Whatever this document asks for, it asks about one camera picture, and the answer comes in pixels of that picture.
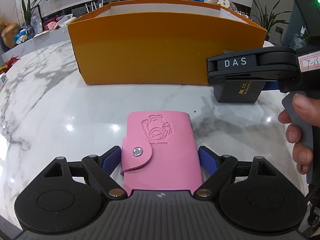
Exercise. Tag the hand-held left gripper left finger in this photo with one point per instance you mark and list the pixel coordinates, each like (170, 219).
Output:
(111, 158)

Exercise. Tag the blue snack packet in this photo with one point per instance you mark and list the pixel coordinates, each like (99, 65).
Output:
(21, 36)

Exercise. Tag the white plastic tray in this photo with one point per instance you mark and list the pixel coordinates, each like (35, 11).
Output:
(66, 20)

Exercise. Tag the white wifi router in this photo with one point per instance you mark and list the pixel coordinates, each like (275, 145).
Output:
(93, 8)

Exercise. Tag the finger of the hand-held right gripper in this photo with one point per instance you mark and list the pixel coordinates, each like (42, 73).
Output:
(232, 66)
(271, 85)

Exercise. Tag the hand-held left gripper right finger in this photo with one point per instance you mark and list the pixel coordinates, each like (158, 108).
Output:
(208, 160)

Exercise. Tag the potted long-leaf plant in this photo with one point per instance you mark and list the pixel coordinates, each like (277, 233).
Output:
(268, 17)

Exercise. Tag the white device package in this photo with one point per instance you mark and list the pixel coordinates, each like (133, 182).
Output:
(2, 81)

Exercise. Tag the golden gourd vase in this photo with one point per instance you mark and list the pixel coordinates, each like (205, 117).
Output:
(10, 35)

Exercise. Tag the green plant in glass vase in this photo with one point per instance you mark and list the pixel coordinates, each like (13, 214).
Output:
(31, 15)

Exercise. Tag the pink card wallet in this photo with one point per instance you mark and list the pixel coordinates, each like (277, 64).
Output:
(160, 160)

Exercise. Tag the person's right hand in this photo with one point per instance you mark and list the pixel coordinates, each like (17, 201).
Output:
(301, 152)

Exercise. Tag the plant in plastic bag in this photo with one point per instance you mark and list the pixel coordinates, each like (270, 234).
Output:
(298, 42)

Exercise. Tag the small pink plush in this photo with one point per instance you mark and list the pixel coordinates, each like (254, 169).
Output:
(53, 25)

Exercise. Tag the orange cardboard box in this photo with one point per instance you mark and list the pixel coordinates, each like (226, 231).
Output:
(150, 50)

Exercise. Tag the black small box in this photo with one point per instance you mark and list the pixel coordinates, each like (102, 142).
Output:
(237, 92)

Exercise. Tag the red storage box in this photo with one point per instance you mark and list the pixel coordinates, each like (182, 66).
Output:
(46, 24)

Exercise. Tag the white round hand fan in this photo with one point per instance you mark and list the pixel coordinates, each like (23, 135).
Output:
(223, 0)

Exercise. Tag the colourful feather bunch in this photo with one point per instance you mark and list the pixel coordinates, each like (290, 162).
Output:
(10, 63)

